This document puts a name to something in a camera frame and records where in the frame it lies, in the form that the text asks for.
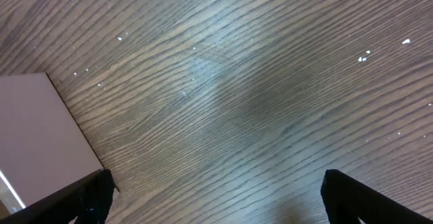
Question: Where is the white cardboard box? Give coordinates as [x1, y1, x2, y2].
[1, 73, 103, 217]

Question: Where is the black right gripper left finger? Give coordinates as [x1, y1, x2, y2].
[1, 169, 116, 224]

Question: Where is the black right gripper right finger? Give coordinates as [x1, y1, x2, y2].
[321, 169, 432, 224]

